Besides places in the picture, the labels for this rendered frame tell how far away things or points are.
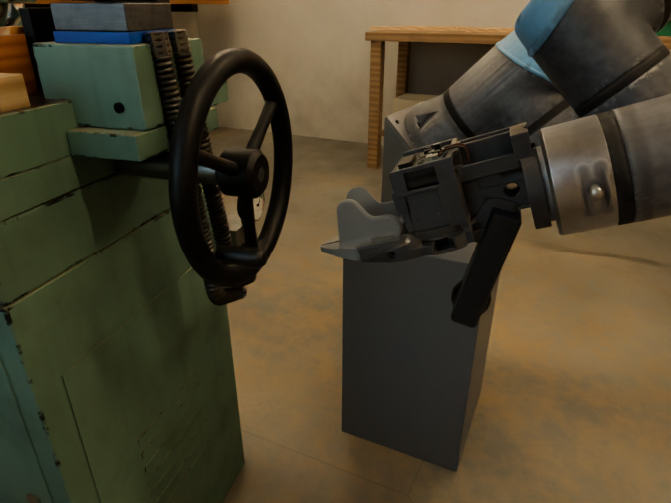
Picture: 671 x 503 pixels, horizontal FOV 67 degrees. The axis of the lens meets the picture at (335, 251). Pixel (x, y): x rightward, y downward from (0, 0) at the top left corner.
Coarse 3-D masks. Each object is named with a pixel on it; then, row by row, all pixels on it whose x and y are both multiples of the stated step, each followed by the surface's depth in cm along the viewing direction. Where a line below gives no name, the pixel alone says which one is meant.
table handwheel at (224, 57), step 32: (224, 64) 53; (256, 64) 60; (192, 96) 50; (192, 128) 49; (256, 128) 65; (288, 128) 72; (160, 160) 64; (192, 160) 49; (224, 160) 57; (256, 160) 60; (288, 160) 74; (192, 192) 50; (224, 192) 62; (256, 192) 62; (288, 192) 75; (192, 224) 51; (192, 256) 53
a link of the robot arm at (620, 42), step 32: (544, 0) 46; (576, 0) 45; (608, 0) 44; (640, 0) 45; (544, 32) 47; (576, 32) 45; (608, 32) 44; (640, 32) 44; (544, 64) 49; (576, 64) 46; (608, 64) 45; (640, 64) 44; (576, 96) 48; (608, 96) 46
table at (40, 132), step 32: (32, 96) 60; (224, 96) 90; (0, 128) 50; (32, 128) 53; (64, 128) 57; (96, 128) 58; (160, 128) 59; (0, 160) 50; (32, 160) 54; (128, 160) 57
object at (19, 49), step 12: (0, 36) 56; (12, 36) 57; (24, 36) 59; (0, 48) 56; (12, 48) 58; (24, 48) 59; (0, 60) 56; (12, 60) 58; (24, 60) 59; (0, 72) 57; (12, 72) 58; (24, 72) 59; (36, 84) 61
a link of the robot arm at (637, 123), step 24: (600, 120) 38; (624, 120) 37; (648, 120) 36; (624, 144) 36; (648, 144) 35; (624, 168) 36; (648, 168) 35; (624, 192) 36; (648, 192) 36; (624, 216) 38; (648, 216) 38
